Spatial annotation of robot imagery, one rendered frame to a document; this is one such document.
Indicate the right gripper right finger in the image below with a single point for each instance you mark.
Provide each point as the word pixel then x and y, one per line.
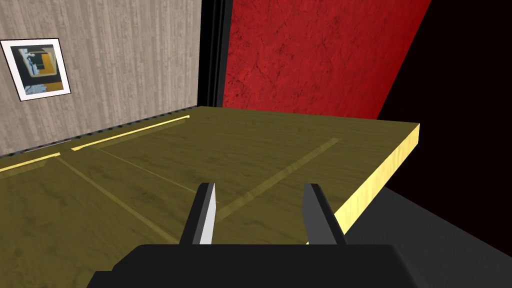
pixel 318 220

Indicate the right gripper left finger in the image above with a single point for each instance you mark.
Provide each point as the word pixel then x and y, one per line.
pixel 202 218

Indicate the olive wooden table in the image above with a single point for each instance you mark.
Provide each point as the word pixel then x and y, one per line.
pixel 160 168

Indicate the white framed wall picture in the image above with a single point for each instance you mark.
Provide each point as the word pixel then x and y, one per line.
pixel 38 68

